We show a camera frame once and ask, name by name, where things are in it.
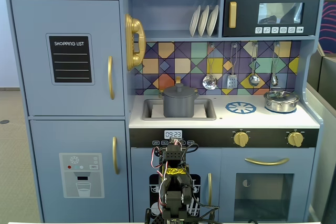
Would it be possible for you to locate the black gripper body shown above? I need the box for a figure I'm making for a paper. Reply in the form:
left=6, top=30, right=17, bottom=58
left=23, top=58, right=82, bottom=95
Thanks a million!
left=168, top=137, right=184, bottom=152

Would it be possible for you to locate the gray pot lid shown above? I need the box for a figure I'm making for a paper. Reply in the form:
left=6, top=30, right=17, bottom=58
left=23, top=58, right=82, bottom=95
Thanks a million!
left=163, top=82, right=195, bottom=98

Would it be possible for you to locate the steel pot lid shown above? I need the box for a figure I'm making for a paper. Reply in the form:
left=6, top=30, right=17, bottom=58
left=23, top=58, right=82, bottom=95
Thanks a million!
left=264, top=90, right=300, bottom=103

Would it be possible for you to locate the digital clock display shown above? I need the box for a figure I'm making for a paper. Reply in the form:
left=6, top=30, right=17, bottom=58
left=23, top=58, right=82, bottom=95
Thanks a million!
left=164, top=130, right=183, bottom=140

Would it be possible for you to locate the black stove control panel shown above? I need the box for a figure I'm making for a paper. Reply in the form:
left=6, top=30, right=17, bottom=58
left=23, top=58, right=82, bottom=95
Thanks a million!
left=129, top=127, right=320, bottom=148

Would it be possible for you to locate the gray toy pot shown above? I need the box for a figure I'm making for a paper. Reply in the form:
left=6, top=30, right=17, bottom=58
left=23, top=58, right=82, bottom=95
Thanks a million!
left=159, top=87, right=200, bottom=118

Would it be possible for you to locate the blue dishwasher door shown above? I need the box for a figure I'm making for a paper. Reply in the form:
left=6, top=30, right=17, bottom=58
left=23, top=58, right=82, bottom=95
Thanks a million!
left=130, top=147, right=222, bottom=223

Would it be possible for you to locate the black dishwasher rack sticker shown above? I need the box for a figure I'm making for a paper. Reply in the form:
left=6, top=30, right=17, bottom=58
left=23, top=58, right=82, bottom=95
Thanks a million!
left=149, top=173, right=202, bottom=218

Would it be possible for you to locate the gray toy sink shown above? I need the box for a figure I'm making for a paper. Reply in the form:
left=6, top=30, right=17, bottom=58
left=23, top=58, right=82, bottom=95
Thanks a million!
left=141, top=98, right=217, bottom=121

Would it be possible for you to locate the blue oven door with window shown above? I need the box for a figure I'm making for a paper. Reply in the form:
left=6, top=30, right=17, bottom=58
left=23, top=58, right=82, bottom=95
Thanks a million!
left=220, top=147, right=316, bottom=222

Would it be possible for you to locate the gold toy faucet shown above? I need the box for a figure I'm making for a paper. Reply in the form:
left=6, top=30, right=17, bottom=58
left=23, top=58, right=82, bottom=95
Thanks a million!
left=158, top=76, right=199, bottom=96

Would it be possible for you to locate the gold stove knob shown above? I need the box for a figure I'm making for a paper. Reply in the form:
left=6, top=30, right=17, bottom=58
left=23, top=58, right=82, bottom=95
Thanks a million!
left=233, top=131, right=250, bottom=147
left=287, top=131, right=305, bottom=147

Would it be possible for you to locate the steel skimmer spoon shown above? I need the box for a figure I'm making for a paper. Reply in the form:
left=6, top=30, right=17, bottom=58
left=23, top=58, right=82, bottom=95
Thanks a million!
left=202, top=43, right=218, bottom=90

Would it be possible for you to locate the steel slotted spatula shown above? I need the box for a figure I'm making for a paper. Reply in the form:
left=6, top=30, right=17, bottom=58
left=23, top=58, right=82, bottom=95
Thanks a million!
left=226, top=42, right=239, bottom=90

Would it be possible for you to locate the colourful tile backsplash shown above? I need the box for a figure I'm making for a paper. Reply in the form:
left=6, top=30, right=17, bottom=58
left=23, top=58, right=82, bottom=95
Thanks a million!
left=134, top=40, right=301, bottom=96

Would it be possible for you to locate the gray water dispenser panel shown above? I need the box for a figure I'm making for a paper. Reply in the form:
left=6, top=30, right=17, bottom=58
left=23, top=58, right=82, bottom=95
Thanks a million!
left=58, top=152, right=105, bottom=199

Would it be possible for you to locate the steel ladle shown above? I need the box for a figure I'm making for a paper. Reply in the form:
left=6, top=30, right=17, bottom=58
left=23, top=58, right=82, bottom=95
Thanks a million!
left=248, top=42, right=261, bottom=87

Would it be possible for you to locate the stainless steel pot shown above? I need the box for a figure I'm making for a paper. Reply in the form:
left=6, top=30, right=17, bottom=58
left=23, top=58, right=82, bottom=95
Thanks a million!
left=263, top=90, right=300, bottom=113

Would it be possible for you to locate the gold toy telephone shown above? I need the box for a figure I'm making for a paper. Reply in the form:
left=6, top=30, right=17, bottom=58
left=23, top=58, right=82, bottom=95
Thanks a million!
left=124, top=13, right=146, bottom=71

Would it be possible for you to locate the small steel spoon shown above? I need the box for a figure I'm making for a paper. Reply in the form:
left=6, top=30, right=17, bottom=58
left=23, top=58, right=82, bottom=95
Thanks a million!
left=270, top=41, right=280, bottom=87

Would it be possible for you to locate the white toy plate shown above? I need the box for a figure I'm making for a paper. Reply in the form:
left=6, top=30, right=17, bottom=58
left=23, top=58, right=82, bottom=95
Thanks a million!
left=206, top=4, right=219, bottom=37
left=189, top=5, right=202, bottom=37
left=197, top=5, right=210, bottom=37

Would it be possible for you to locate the blue freezer door with dispenser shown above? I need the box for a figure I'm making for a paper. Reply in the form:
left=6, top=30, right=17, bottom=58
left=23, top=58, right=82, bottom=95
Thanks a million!
left=29, top=119, right=130, bottom=223

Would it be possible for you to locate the black shopping list board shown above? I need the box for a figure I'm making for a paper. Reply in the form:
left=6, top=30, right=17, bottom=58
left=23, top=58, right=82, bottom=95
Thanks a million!
left=48, top=36, right=93, bottom=83

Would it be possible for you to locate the black toy microwave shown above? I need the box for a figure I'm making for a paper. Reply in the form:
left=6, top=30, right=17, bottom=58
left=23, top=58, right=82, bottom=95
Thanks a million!
left=222, top=0, right=321, bottom=37

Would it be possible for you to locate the large blue fridge door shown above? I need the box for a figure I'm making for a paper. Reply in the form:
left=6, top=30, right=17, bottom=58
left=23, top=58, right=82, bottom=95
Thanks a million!
left=10, top=0, right=125, bottom=116

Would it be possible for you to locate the gray partition furniture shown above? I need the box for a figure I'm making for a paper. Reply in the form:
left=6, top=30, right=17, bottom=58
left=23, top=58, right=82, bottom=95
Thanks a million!
left=306, top=42, right=336, bottom=224

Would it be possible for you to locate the gold dishwasher handle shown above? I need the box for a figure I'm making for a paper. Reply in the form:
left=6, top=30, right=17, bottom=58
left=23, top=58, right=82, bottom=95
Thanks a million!
left=207, top=173, right=213, bottom=208

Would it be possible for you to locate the short gold freezer handle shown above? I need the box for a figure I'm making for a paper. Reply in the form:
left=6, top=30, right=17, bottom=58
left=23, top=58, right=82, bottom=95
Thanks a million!
left=112, top=136, right=120, bottom=175

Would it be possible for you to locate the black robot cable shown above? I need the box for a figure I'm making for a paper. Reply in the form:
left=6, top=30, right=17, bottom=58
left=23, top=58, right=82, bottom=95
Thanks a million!
left=193, top=192, right=221, bottom=221

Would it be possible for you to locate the gold oven handle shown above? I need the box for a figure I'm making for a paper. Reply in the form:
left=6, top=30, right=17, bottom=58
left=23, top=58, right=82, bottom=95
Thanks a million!
left=244, top=157, right=290, bottom=166

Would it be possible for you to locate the long gold fridge handle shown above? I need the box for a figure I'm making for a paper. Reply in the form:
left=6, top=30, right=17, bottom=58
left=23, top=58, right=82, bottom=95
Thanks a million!
left=107, top=55, right=116, bottom=101

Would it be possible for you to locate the gold microwave handle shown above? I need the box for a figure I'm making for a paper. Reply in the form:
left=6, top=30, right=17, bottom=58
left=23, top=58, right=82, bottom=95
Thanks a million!
left=228, top=1, right=237, bottom=29

